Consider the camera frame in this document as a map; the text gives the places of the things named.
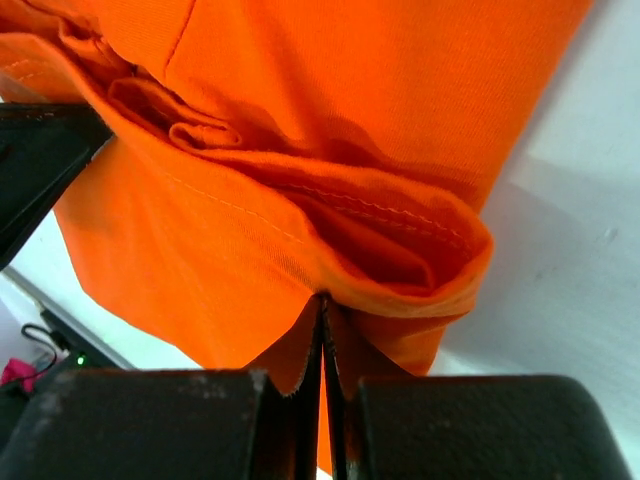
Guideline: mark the pink folded t shirt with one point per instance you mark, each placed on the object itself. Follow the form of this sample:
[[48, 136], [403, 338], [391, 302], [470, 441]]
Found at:
[[18, 373]]

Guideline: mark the orange t shirt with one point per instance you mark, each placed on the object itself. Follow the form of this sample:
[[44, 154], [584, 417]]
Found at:
[[265, 151]]

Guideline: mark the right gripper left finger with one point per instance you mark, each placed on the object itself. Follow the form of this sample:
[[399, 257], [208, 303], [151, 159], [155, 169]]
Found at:
[[257, 422]]

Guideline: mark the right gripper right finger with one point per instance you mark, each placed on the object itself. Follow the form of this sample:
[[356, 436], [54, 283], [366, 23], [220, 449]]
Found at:
[[386, 423]]

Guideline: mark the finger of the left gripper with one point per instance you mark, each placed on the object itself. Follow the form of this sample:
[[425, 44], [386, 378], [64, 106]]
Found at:
[[44, 147]]

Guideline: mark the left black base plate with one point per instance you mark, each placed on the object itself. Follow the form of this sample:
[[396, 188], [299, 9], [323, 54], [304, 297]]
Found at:
[[67, 348]]

